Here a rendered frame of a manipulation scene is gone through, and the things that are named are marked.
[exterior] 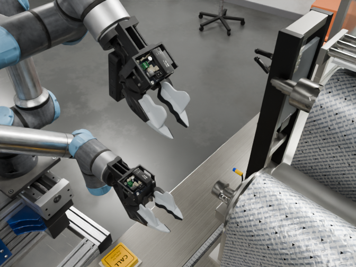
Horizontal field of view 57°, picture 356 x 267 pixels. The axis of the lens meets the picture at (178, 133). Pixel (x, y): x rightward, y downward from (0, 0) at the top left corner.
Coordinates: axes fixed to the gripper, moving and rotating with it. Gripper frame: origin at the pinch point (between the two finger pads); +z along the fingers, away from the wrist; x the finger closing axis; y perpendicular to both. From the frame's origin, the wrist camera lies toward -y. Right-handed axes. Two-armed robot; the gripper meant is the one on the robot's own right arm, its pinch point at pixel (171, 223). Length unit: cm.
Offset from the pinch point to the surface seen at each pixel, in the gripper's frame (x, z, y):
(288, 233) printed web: 2.1, 23.0, 20.9
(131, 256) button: -7.4, -8.2, -16.5
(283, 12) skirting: 341, -137, -104
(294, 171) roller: 20.0, 16.3, 14.2
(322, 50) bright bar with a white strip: 29.1, 11.1, 36.4
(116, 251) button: -9.1, -12.0, -16.5
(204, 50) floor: 216, -157, -109
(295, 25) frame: 38, 2, 35
